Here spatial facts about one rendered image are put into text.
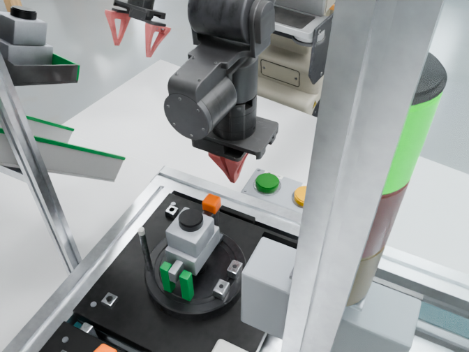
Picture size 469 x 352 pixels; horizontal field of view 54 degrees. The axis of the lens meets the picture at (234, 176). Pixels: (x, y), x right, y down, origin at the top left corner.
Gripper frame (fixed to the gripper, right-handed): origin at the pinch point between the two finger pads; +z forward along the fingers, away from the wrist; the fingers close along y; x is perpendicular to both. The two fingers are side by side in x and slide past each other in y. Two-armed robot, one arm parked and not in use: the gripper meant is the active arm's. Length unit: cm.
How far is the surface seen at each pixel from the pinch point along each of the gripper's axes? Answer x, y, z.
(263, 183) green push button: 8.3, 1.3, 8.8
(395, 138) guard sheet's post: -27.8, 20.2, -36.2
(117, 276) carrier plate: -17.2, -9.8, 8.5
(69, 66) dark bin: -5.4, -20.3, -15.7
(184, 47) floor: 190, -131, 110
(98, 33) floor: 182, -195, 111
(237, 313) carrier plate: -15.1, 7.8, 8.4
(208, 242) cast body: -11.8, 2.1, 0.1
